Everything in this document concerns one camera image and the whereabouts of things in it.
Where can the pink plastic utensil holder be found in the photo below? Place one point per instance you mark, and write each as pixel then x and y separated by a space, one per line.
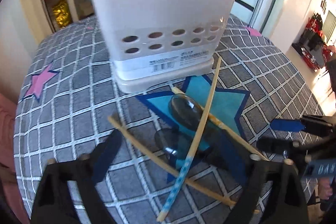
pixel 154 41

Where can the grey checked tablecloth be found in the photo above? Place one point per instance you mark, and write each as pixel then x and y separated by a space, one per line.
pixel 70 91

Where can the bamboo chopstick blue dotted end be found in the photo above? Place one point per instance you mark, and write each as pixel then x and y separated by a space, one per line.
pixel 193 149

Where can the dark translucent plastic spoon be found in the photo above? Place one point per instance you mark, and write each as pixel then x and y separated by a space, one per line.
pixel 188 113

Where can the plain bamboo chopstick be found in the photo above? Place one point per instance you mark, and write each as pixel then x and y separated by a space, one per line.
pixel 157 155

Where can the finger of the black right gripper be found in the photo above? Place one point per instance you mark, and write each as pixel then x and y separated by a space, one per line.
pixel 293 150
pixel 322 126

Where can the gold foil package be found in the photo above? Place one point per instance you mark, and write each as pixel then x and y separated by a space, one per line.
pixel 61 12

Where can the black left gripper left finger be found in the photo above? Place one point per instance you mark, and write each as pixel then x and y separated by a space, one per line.
pixel 53 202

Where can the pink plastic stool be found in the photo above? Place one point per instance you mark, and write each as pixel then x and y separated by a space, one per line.
pixel 8 175

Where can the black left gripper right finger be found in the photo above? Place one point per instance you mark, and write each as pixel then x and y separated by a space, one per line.
pixel 286 202

